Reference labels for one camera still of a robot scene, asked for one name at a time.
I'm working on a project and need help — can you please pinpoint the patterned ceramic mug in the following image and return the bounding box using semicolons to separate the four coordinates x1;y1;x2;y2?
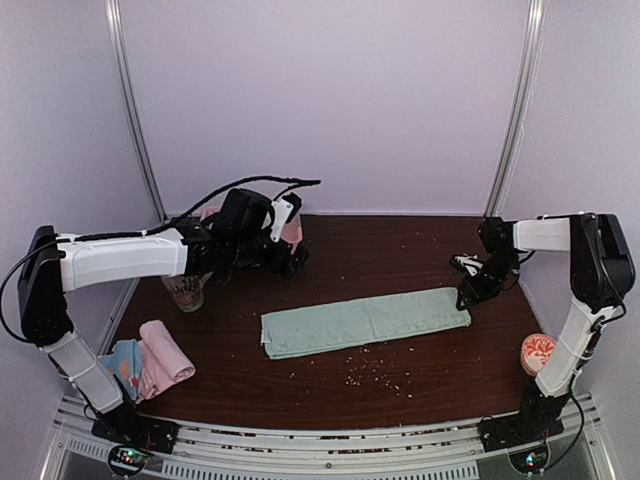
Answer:
161;275;204;313

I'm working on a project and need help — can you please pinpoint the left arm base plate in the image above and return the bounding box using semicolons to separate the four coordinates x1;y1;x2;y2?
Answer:
91;416;179;454

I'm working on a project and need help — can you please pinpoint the orange patterned coaster stack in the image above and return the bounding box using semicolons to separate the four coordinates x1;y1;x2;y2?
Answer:
520;333;556;377

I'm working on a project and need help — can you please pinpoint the left circuit board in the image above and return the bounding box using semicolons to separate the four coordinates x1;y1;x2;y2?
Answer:
107;445;151;477

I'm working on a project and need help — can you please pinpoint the right circuit board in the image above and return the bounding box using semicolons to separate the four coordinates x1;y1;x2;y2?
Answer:
509;447;549;475

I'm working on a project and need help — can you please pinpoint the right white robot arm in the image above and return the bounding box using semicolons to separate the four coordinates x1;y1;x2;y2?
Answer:
450;212;636;442

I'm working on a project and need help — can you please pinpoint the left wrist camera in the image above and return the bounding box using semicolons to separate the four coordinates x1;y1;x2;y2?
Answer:
269;193;302;242

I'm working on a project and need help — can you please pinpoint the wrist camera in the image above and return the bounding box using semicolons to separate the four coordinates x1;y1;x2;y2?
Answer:
449;254;484;277
269;193;302;242

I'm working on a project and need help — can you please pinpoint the pink towel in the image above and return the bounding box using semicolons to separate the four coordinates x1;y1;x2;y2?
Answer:
137;320;196;403

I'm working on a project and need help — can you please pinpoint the aluminium post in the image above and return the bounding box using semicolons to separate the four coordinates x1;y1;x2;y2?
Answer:
483;0;547;217
104;0;167;223

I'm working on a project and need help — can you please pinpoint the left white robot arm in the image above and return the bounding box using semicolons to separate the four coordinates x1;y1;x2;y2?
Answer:
10;188;309;444

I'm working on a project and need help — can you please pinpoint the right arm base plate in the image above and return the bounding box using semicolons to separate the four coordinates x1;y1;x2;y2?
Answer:
477;413;564;452

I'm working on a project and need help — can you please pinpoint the blue patterned towel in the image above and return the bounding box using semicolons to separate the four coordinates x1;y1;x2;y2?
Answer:
99;339;142;401

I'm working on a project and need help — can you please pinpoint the pink plastic basket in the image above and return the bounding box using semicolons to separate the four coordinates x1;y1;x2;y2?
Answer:
200;204;303;252

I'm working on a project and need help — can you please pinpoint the green towel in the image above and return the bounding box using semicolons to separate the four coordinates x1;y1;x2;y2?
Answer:
261;287;471;360

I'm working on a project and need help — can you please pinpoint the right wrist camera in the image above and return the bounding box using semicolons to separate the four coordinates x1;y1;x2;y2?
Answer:
449;254;484;277

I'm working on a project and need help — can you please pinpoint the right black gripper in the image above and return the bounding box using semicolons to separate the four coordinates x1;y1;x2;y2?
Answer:
458;252;520;309

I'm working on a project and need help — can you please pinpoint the right aluminium post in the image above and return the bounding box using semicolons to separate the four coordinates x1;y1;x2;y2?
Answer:
483;0;547;217

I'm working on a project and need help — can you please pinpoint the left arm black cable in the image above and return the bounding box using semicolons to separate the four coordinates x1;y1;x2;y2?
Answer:
144;174;322;236

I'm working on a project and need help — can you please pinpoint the left aluminium post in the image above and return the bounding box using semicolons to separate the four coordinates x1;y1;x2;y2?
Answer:
104;0;167;223

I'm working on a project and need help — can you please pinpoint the circuit board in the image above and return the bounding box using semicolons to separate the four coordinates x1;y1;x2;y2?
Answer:
107;445;151;477
509;447;549;475

